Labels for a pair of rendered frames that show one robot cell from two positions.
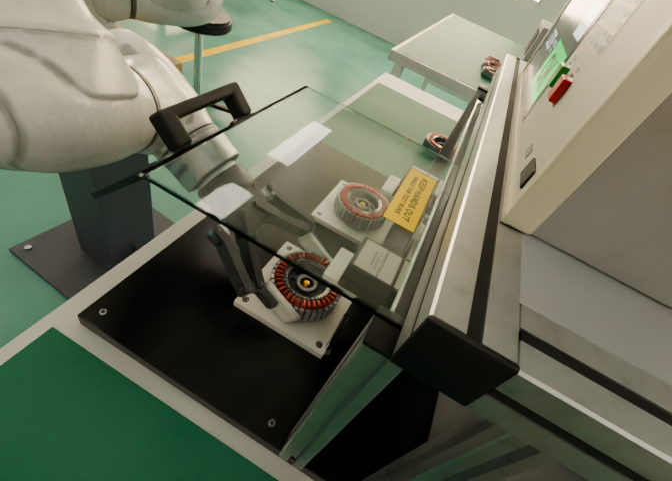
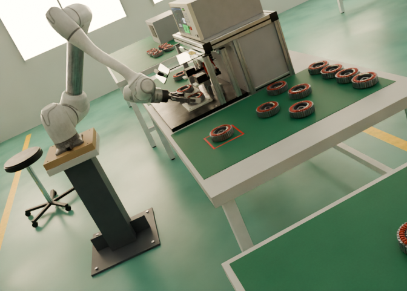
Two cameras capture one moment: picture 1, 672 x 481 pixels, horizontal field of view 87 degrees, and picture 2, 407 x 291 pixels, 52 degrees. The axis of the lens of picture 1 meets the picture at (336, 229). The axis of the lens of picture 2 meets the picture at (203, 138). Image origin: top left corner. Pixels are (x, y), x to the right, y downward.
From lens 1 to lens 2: 207 cm
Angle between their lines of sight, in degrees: 24
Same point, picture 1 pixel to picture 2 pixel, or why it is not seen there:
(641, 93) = (195, 23)
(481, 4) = (101, 43)
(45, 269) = (113, 262)
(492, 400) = (212, 46)
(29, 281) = (114, 269)
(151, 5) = (80, 113)
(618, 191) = (203, 29)
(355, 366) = (206, 62)
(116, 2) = (75, 119)
